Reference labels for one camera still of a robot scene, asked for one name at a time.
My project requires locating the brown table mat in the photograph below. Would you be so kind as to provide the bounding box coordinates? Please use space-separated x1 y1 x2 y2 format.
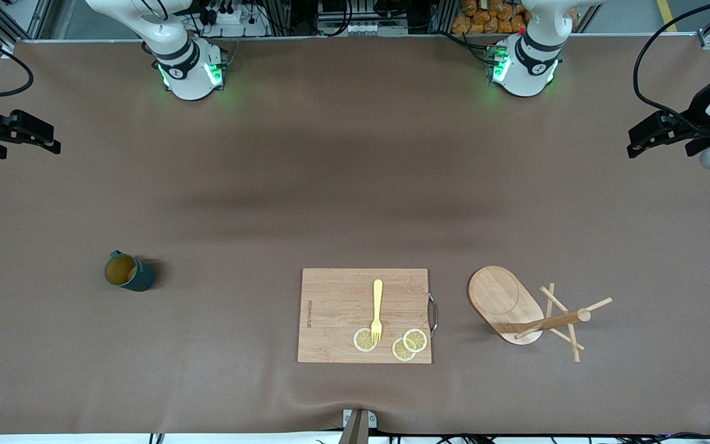
0 34 710 435

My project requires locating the wooden mug tree rack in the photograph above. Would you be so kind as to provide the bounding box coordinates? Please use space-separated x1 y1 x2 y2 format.
467 265 613 363

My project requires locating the lemon slice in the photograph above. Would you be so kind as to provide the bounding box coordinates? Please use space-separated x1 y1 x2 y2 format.
402 328 428 353
391 337 416 363
353 327 379 353

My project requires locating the dark teal cup yellow inside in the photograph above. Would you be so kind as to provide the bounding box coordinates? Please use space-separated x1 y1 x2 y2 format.
104 250 157 292

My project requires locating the orange packaged snacks heap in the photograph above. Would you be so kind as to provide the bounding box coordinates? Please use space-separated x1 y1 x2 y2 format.
452 0 531 35

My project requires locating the white power strip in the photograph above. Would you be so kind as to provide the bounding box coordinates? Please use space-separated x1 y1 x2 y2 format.
200 0 251 27

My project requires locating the yellow plastic fork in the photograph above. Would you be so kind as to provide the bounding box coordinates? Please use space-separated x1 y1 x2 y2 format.
370 279 384 345

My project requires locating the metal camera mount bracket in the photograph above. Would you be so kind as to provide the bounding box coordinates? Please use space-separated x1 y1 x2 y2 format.
338 408 378 444

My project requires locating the bamboo cutting board metal handle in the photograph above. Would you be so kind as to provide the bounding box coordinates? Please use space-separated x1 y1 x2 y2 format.
297 268 439 364

